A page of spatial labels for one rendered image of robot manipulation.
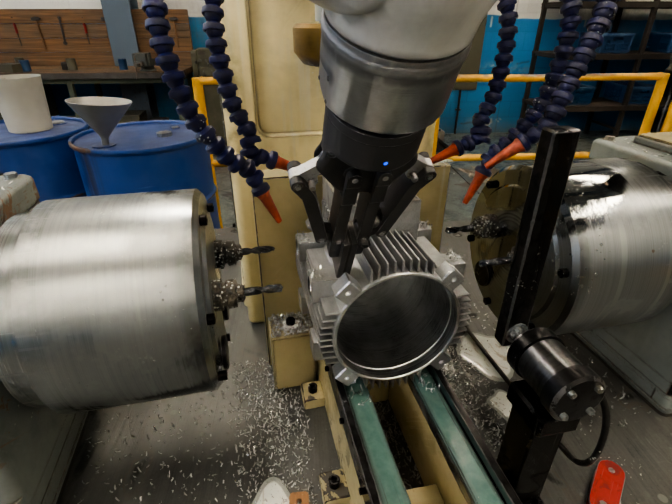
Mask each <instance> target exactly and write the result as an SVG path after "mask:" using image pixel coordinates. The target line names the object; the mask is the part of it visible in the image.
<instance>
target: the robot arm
mask: <svg viewBox="0 0 672 504"><path fill-rule="evenodd" d="M309 1H311V2H312V3H314V4H316V5H318V6H320V7H322V8H323V9H322V12H321V43H320V64H319V76H318V79H319V82H320V87H321V91H322V95H323V98H324V102H325V112H324V121H323V131H322V140H321V142H320V144H319V145H318V146H317V147H316V149H315V151H314V158H313V159H311V160H309V161H307V162H305V163H303V164H301V163H300V162H299V161H297V160H293V161H290V162H289V163H288V164H287V171H288V176H289V182H290V187H291V190H292V191H293V192H294V193H295V194H296V195H297V196H299V197H300V198H301V199H302V201H303V204H304V207H305V210H306V213H307V216H308V219H309V222H310V225H311V228H312V232H313V235H314V238H315V241H316V242H317V243H324V242H326V241H327V249H328V254H329V256H330V257H332V260H333V265H334V269H335V274H336V278H340V277H341V276H342V275H343V274H344V273H345V272H346V273H348V274H349V275H350V272H351V268H352V265H353V261H354V258H355V254H361V253H362V252H363V249H364V248H367V247H369V246H370V245H371V243H370V239H369V238H370V236H371V235H374V234H376V236H378V237H382V236H385V235H386V234H387V233H388V232H389V230H390V229H391V228H392V226H393V225H394V224H395V222H396V221H397V220H398V218H399V217H400V216H401V214H402V213H403V212H404V210H405V209H406V208H407V206H408V205H409V204H410V202H411V201H412V200H413V198H414V197H415V196H416V194H417V193H418V192H419V190H420V189H422V188H423V187H424V186H425V185H427V184H428V183H429V182H430V181H432V180H433V179H434V178H435V177H436V176H437V173H436V171H435V169H434V166H433V164H432V161H431V159H430V156H429V154H428V152H425V151H423V152H420V153H417V151H418V149H419V146H420V144H421V141H422V138H423V136H424V133H425V130H426V127H428V126H429V125H431V124H433V123H434V122H435V121H436V120H437V119H438V118H439V117H440V115H441V114H442V113H443V111H444V109H445V107H446V104H447V102H448V99H449V97H450V94H451V92H452V89H453V87H454V84H455V82H456V79H457V77H458V74H459V72H460V69H461V67H462V64H463V63H464V61H465V60H466V58H467V56H468V54H469V51H470V49H471V46H472V40H473V38H474V36H475V34H476V31H477V29H478V27H479V25H480V24H481V22H482V20H483V19H484V17H485V16H486V14H487V13H488V11H489V10H490V9H491V8H492V6H493V5H494V4H495V3H496V1H497V0H309ZM320 173H321V174H322V175H323V176H324V177H325V178H326V179H327V180H328V181H329V182H330V183H331V184H332V185H333V186H334V193H333V199H332V205H331V211H330V217H329V218H328V217H327V219H328V222H324V220H323V216H322V212H321V209H320V205H319V201H318V198H317V194H316V184H317V183H318V177H317V176H318V175H319V174H320ZM390 184H391V185H390ZM389 185H390V186H389ZM388 186H389V188H388ZM359 192H360V194H359V198H358V202H357V206H356V211H355V215H354V219H353V222H352V221H349V219H350V215H351V211H352V206H353V205H355V203H356V199H357V195H358V193H359ZM353 223H354V226H353Z"/></svg>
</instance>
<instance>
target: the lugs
mask: <svg viewBox="0 0 672 504"><path fill-rule="evenodd" d="M305 223H306V226H307V228H308V229H309V230H311V231H312V228H311V225H310V222H309V219H307V220H306V221H305ZM435 272H436V273H437V274H438V276H439V277H440V278H441V280H442V281H443V282H444V283H445V284H447V285H448V286H449V287H450V288H451V289H452V290H454V289H455V288H457V287H458V286H459V285H460V284H461V283H462V282H463V281H464V280H465V278H464V276H463V275H462V274H461V273H460V272H459V271H458V270H457V269H456V268H455V267H454V266H453V265H452V264H451V263H450V262H449V261H447V260H445V261H444V262H443V263H442V264H441V265H440V266H439V267H438V268H437V269H435ZM331 288H332V291H333V293H334V296H335V297H336V298H337V299H339V300H340V301H341V302H343V303H344V304H346V305H348V304H349V303H350V302H351V301H352V300H353V299H354V298H355V297H356V296H357V295H358V294H359V293H360V292H361V291H362V289H361V287H360V285H359V283H358V281H357V280H356V279H354V278H353V277H352V276H351V275H349V274H348V273H346V272H345V273H344V274H343V275H342V276H341V277H340V278H339V279H338V280H337V281H336V282H335V283H334V284H333V285H332V286H331ZM450 360H451V356H450V355H449V353H448V352H447V350H445V351H444V352H443V353H442V354H441V355H440V356H439V357H438V358H437V359H436V360H435V361H434V362H432V363H431V364H430V365H431V366H432V367H434V368H435V369H437V370H439V369H441V368H442V367H443V366H444V365H445V364H446V363H448V362H449V361H450ZM332 371H333V374H334V377H335V379H336V380H338V381H340V382H341V383H343V384H345V385H346V386H349V385H350V384H351V383H352V382H354V381H355V380H356V379H357V378H358V377H359V376H357V375H355V374H353V373H352V372H350V371H349V370H347V369H346V368H344V367H343V366H342V365H341V363H337V364H334V365H333V366H332Z"/></svg>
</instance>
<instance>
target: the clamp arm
mask: <svg viewBox="0 0 672 504"><path fill-rule="evenodd" d="M580 134H581V130H580V129H578V128H575V127H571V126H568V125H567V126H549V127H543V128H542V130H541V134H540V138H539V142H538V144H537V149H536V156H535V160H534V165H533V169H532V173H531V178H530V182H529V187H528V191H527V195H526V200H525V204H524V208H523V213H522V217H521V222H520V226H519V230H518V235H517V239H516V244H515V248H514V252H513V257H512V261H511V266H510V270H509V274H508V277H507V281H506V287H505V292H504V296H503V301H502V305H501V309H500V314H499V318H498V323H497V327H496V331H495V338H496V340H497V341H498V342H499V343H500V344H501V345H502V346H509V345H511V344H512V342H513V341H512V339H513V338H514V336H515V334H514V333H513V331H512V330H513V329H514V330H515V331H516V332H517V333H518V332H521V331H523V330H522V329H521V327H522V328H523V329H524V330H525V331H527V330H528V325H529V321H530V317H531V314H532V310H533V306H534V303H535V299H536V295H537V292H538V288H539V284H540V281H541V277H542V273H543V270H544V266H545V262H546V259H547V255H548V251H549V248H550V244H551V240H552V237H553V233H554V229H555V226H556V222H557V218H558V215H559V211H560V207H561V204H562V200H563V196H564V193H565V189H566V185H567V182H568V178H569V174H570V171H571V167H572V163H573V160H574V156H575V152H576V149H577V145H578V141H579V138H580ZM511 331H512V332H511ZM510 337H511V338H512V339H511V338H510Z"/></svg>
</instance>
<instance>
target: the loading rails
mask: <svg viewBox="0 0 672 504"><path fill-rule="evenodd" d="M333 365H334V364H326V363H325V359H324V360H318V361H316V372H317V376H318V380H319V381H313V382H306V383H302V384H301V394H302V398H303V404H304V408H305V409H312V408H318V407H323V406H325V407H326V411H327V415H328V419H329V423H330V427H331V431H332V435H333V439H334V443H335V447H336V451H337V455H338V459H339V463H340V467H341V469H338V470H333V471H328V472H323V473H320V474H319V485H320V490H321V495H322V500H323V504H523V503H522V502H521V500H520V498H519V497H518V495H517V494H516V492H515V490H514V489H513V487H512V485H511V484H510V482H509V480H508V479H507V477H506V475H505V474H504V472H503V471H502V469H501V467H500V466H499V464H498V462H497V461H496V459H495V457H494V456H493V454H492V452H491V451H490V449H489V448H488V446H487V444H486V443H485V441H484V439H483V438H482V436H481V434H480V433H479V431H478V429H477V428H476V426H475V425H474V423H473V421H472V420H471V418H470V416H469V415H468V413H467V411H466V410H465V408H464V407H463V405H462V403H461V402H460V400H459V398H458V397H457V395H456V393H455V392H454V390H453V388H452V387H451V385H450V384H449V382H448V380H447V379H446V377H445V375H444V374H443V372H442V370H441V369H439V370H437V369H435V368H434V367H432V366H431V365H428V366H427V367H425V369H422V371H421V373H422V374H421V378H422V379H423V378H424V380H423V381H422V382H424V381H425V386H424V387H422V386H423V385H422V383H421V380H419V378H418V376H417V374H416V375H415V376H414V381H412V380H411V378H410V377H409V376H408V380H407V384H405V382H404V380H403V378H401V384H400V386H399V385H398V383H397V381H396V379H395V381H394V387H392V386H391V383H390V381H389V380H388V385H387V388H385V386H384V383H383V381H381V387H380V388H379V387H378V385H377V383H376V380H375V383H374V388H371V384H370V382H369V379H368V384H367V388H365V385H364V382H363V380H362V378H361V377H358V379H356V383H353V384H350V385H349V386H346V385H345V386H344V384H343V383H341V382H340V381H338V380H336V379H335V377H334V374H333V371H332V366H333ZM424 373H427V374H426V375H428V376H426V375H424ZM432 375H433V376H432ZM425 376H426V377H425ZM360 378H361V379H360ZM418 380H419V381H420V383H419V381H418ZM428 382H430V383H428ZM418 383H419V384H418ZM427 383H428V384H427ZM432 383H433V387H432ZM439 383H440V385H439ZM360 384H361V386H362V389H363V390H361V387H360ZM435 384H436V385H435ZM351 386H352V389H353V391H354V392H355V394H356V395H355V394H354V395H353V391H351V390H349V389H351ZM426 386H427V388H435V390H434V389H432V392H433V393H432V392H431V389H427V390H426ZM435 386H436V387H435ZM370 388H371V389H370ZM415 388H416V389H415ZM439 389H440V390H439ZM360 390H361V392H363V393H362V394H363V395H359V394H358V393H360ZM369 390H370V391H369ZM350 391H351V392H350ZM357 392H358V393H357ZM360 394H361V393H360ZM368 394H369V395H371V400H372V401H370V398H369V397H368ZM349 395H350V397H349ZM352 395H353V397H352ZM348 397H349V398H348ZM351 398H352V399H351ZM367 398H368V400H367ZM366 400H367V402H365V401H366ZM379 400H380V401H386V400H389V403H390V405H391V407H392V410H393V412H394V415H395V416H396V419H397V422H398V424H399V426H400V429H401V431H402V432H403V436H404V438H405V440H406V443H407V445H409V446H408V448H409V450H410V452H411V455H412V457H413V460H414V462H415V464H416V467H417V469H418V471H419V474H421V478H422V481H423V483H424V486H421V487H416V488H412V489H408V490H406V488H405V485H404V483H403V480H402V478H401V475H400V472H399V470H398V467H397V464H396V462H395V459H394V457H393V454H392V451H391V449H390V446H389V443H388V441H387V438H386V435H385V433H384V430H383V428H382V425H381V422H380V420H379V417H378V414H377V412H376V409H375V406H374V404H373V402H379ZM362 401H363V402H365V403H363V404H364V406H363V405H358V403H360V404H362Z"/></svg>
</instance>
